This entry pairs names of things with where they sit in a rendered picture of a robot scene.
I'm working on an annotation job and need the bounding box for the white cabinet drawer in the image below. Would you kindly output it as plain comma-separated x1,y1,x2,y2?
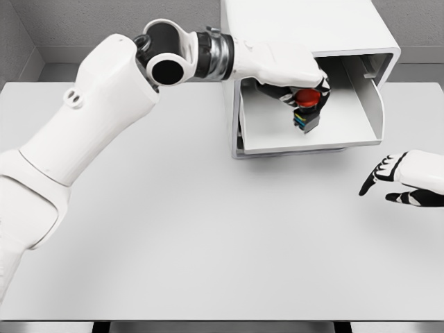
237,55,386,156

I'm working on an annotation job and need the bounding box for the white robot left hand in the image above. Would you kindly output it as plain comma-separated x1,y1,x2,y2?
255,42,332,112

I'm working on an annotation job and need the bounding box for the red button load switch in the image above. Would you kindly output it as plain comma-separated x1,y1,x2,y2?
291,88,321,134

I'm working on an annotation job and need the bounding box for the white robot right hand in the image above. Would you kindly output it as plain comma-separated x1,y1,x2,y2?
358,149,444,208

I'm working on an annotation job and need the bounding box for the white tabletop storage cabinet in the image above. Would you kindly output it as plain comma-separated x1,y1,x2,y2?
220,0,402,160

